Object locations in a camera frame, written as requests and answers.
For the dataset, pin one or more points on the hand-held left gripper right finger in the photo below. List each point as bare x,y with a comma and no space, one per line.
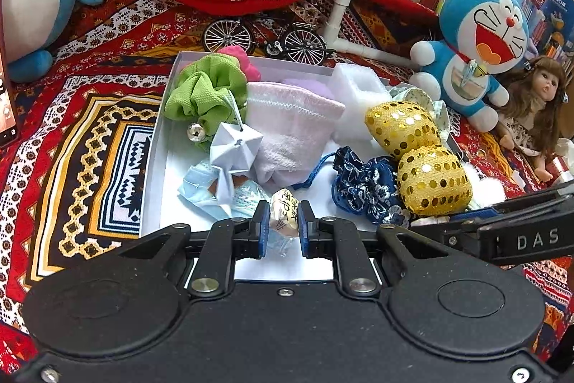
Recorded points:
305,230

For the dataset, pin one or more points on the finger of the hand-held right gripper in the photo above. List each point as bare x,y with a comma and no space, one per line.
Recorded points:
529,208

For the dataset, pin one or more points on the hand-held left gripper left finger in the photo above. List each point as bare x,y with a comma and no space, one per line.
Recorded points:
264,230

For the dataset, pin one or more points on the printed candy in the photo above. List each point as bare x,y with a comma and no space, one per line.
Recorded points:
284,210

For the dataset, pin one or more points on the white fluffy cat plush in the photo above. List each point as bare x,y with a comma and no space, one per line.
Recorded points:
489,188

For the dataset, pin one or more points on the light blue crinkled packet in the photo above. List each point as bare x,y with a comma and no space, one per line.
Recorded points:
197,185

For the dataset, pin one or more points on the pale grey origami star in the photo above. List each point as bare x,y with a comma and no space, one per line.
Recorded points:
235,149

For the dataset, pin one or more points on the white and pink sock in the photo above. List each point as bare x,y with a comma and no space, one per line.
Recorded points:
287,131

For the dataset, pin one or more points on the gold sequin soft bow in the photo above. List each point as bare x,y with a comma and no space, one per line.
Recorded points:
426,181

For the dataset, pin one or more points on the white shallow cardboard box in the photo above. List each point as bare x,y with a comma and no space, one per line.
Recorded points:
166,181

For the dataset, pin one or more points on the purple fluffy plush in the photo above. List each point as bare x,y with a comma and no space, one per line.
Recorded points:
314,89

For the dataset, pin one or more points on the white foam block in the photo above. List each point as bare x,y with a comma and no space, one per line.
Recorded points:
354,96

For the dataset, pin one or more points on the green scrunchie with silver bell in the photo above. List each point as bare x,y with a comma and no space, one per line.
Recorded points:
197,96

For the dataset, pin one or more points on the pale green dotted fabric bow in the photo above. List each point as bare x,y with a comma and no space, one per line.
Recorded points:
421,96

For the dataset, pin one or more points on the pink scrunchie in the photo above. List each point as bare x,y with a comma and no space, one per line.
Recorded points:
244,64

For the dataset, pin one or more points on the brown-haired doll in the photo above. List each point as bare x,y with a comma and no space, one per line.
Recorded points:
542,82

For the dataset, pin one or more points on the black model bicycle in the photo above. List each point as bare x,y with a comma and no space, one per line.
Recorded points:
273,46

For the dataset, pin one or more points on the blue printed carton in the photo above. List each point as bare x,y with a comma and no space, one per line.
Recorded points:
558,6

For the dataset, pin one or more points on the blue cat plush toy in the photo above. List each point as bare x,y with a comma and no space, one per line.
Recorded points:
475,6

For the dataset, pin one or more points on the white plastic pipe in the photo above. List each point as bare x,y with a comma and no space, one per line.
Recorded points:
336,15

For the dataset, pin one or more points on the black smartphone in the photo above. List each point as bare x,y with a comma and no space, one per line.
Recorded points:
6,105

